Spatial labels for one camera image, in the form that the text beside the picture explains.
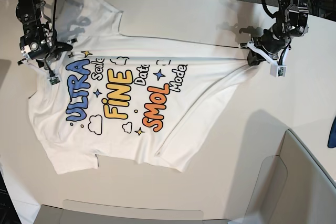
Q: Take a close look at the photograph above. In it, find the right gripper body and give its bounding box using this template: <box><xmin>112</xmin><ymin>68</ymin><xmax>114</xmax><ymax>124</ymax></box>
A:
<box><xmin>19</xmin><ymin>34</ymin><xmax>55</xmax><ymax>60</ymax></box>

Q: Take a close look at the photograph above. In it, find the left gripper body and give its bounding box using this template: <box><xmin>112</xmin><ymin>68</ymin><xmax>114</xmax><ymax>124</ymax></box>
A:
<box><xmin>256</xmin><ymin>28</ymin><xmax>290</xmax><ymax>56</ymax></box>

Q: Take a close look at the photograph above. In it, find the white printed t-shirt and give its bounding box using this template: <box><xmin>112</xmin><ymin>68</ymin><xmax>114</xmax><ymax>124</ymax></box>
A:
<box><xmin>28</xmin><ymin>0</ymin><xmax>256</xmax><ymax>174</ymax></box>

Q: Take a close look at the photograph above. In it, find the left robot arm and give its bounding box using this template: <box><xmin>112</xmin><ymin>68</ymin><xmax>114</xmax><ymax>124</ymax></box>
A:
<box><xmin>240</xmin><ymin>0</ymin><xmax>309</xmax><ymax>66</ymax></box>

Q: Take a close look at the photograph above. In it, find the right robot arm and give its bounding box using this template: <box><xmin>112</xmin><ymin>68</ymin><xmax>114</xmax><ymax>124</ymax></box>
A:
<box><xmin>15</xmin><ymin>0</ymin><xmax>56</xmax><ymax>61</ymax></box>

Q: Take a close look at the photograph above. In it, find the blue cloth at edge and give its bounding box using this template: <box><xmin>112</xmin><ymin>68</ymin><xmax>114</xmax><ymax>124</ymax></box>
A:
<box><xmin>327</xmin><ymin>118</ymin><xmax>336</xmax><ymax>148</ymax></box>

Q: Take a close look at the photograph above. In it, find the grey cardboard box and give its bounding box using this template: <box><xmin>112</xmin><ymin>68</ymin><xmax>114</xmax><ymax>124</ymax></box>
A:
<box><xmin>35</xmin><ymin>130</ymin><xmax>335</xmax><ymax>223</ymax></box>

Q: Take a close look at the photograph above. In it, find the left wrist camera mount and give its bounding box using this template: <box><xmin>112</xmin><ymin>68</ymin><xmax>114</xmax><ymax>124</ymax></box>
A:
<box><xmin>239</xmin><ymin>41</ymin><xmax>287</xmax><ymax>77</ymax></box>

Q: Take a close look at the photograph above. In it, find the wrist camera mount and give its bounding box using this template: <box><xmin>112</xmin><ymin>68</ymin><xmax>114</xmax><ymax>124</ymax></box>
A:
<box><xmin>239</xmin><ymin>41</ymin><xmax>287</xmax><ymax>77</ymax></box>
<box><xmin>17</xmin><ymin>39</ymin><xmax>77</xmax><ymax>85</ymax></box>

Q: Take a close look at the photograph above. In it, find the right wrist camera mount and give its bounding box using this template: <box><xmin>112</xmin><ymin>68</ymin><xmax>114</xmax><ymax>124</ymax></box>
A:
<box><xmin>17</xmin><ymin>39</ymin><xmax>77</xmax><ymax>85</ymax></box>

